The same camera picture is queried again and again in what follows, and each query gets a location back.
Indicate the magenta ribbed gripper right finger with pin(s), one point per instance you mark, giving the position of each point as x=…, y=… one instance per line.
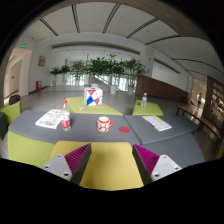
x=151, y=166

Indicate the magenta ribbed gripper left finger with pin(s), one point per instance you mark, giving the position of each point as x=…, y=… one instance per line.
x=71, y=166

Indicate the clear water bottle red label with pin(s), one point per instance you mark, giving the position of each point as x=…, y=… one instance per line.
x=66, y=124

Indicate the far clear water bottle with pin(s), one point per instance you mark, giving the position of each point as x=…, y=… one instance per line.
x=144, y=100

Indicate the yellow booklet on right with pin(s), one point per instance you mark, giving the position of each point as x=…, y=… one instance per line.
x=157, y=123

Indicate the red round coaster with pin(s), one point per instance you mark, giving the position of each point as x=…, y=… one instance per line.
x=124, y=129

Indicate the open magazine on left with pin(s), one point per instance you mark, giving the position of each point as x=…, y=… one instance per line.
x=51, y=119

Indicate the red and white patterned mug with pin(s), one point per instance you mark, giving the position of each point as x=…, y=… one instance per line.
x=104, y=124

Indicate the wooden bench on right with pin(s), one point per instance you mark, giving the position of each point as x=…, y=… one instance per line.
x=194, y=112

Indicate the white red blue geometric box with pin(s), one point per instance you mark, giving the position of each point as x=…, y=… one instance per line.
x=93, y=96

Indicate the brown reception counter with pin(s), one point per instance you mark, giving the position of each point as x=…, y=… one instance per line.
x=156, y=88

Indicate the person in white shirt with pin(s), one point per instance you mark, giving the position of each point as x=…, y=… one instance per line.
x=199, y=99

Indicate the red fire extinguisher box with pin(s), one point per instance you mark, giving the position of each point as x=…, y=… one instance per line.
x=38, y=86

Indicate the dark office chair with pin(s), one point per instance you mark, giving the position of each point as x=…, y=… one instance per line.
x=14, y=99

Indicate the row of potted green plants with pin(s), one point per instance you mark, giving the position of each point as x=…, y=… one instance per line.
x=100, y=67

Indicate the framed picture on wall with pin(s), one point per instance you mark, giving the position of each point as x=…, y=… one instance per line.
x=42, y=61

